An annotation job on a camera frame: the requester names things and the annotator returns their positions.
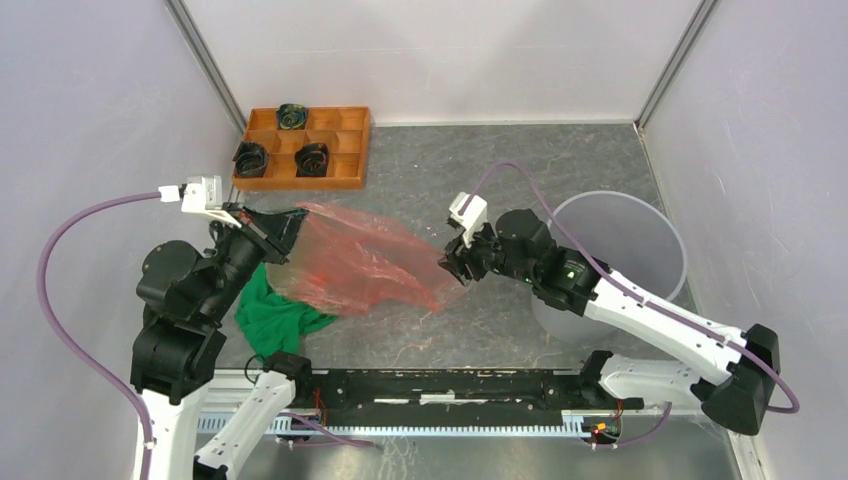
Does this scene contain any black rolled item top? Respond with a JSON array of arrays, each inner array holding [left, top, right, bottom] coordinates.
[[275, 103, 309, 130]]

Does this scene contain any black rolled item left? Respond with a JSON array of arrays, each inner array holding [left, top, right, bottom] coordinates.
[[232, 141, 269, 178]]

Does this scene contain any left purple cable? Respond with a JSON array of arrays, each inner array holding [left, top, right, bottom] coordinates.
[[36, 190, 164, 480]]

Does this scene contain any grey plastic trash bin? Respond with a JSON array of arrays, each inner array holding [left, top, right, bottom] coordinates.
[[531, 190, 688, 345]]

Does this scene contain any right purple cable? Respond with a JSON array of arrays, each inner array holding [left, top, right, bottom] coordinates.
[[463, 160, 801, 415]]

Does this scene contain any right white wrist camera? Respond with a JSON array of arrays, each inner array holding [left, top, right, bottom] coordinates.
[[448, 192, 488, 248]]

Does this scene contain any black rolled item middle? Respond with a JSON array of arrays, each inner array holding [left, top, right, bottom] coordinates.
[[294, 143, 330, 178]]

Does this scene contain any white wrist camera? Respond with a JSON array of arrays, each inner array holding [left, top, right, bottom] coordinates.
[[448, 192, 488, 248], [158, 175, 242, 229]]

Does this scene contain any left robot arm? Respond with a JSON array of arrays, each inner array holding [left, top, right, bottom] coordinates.
[[130, 204, 314, 479]]

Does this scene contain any black rolled item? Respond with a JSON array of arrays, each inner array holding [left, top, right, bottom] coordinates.
[[232, 141, 269, 178], [275, 103, 309, 130], [294, 143, 330, 178]]

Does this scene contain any orange wooden compartment tray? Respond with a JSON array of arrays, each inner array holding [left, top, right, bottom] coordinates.
[[231, 104, 372, 191]]

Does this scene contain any purple cable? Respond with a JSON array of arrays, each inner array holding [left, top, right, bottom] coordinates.
[[463, 160, 801, 415], [36, 190, 164, 480]]

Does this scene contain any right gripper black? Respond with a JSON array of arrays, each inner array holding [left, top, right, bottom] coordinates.
[[436, 217, 536, 288]]

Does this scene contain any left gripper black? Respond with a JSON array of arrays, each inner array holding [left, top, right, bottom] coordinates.
[[200, 197, 313, 320]]

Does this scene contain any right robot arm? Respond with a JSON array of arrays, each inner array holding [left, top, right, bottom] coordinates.
[[439, 207, 779, 436]]

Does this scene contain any red plastic trash bag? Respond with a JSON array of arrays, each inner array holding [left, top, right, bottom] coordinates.
[[266, 202, 467, 315]]

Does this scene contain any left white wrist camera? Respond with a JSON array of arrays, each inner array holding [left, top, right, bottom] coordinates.
[[158, 175, 242, 229]]

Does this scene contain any green cloth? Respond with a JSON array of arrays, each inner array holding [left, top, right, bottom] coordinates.
[[234, 263, 337, 359]]

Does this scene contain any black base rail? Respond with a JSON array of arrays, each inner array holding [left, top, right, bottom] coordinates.
[[290, 369, 645, 427]]

